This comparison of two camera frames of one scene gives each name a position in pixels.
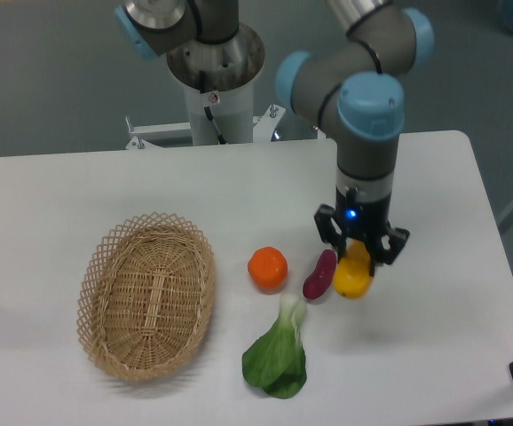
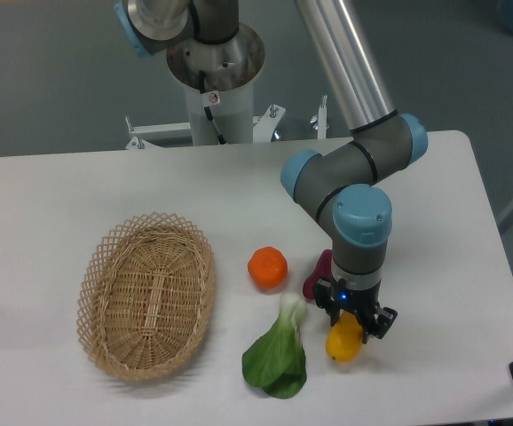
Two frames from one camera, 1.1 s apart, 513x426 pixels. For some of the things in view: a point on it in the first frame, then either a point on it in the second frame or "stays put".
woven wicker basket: (146, 296) stays put
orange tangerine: (268, 266) stays put
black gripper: (361, 219) -> (361, 302)
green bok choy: (277, 363) stays put
